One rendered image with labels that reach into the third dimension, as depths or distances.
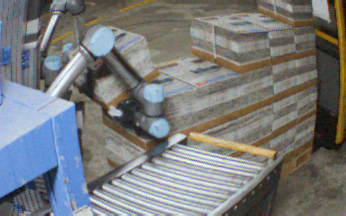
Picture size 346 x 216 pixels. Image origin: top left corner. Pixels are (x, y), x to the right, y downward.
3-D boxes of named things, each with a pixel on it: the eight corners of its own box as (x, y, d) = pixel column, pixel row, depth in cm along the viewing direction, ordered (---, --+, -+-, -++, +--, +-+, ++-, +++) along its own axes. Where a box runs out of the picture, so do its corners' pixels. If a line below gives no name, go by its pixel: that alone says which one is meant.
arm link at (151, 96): (137, 82, 275) (137, 109, 279) (148, 91, 265) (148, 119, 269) (155, 79, 278) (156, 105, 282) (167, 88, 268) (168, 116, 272)
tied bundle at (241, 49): (190, 55, 358) (188, 18, 350) (229, 47, 375) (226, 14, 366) (239, 75, 331) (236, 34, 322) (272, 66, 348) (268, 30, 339)
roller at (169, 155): (163, 162, 267) (167, 151, 268) (259, 183, 242) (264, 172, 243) (156, 159, 263) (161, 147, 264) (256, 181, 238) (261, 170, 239)
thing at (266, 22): (229, 15, 365) (228, 13, 364) (257, 13, 381) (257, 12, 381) (270, 31, 338) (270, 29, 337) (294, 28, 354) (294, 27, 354)
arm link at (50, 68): (54, 86, 301) (54, 61, 296) (39, 84, 306) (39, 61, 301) (64, 77, 311) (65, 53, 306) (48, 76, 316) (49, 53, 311)
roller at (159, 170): (143, 173, 258) (147, 162, 258) (244, 197, 232) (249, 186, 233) (136, 171, 253) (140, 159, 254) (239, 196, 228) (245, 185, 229)
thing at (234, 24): (193, 19, 348) (192, 17, 348) (229, 15, 364) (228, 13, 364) (239, 35, 321) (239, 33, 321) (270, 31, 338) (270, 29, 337)
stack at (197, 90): (116, 213, 359) (99, 80, 327) (259, 159, 424) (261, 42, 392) (154, 238, 330) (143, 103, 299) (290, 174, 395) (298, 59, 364)
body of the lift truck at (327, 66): (298, 124, 473) (297, 33, 443) (326, 108, 504) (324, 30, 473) (341, 147, 422) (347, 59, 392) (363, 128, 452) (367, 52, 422)
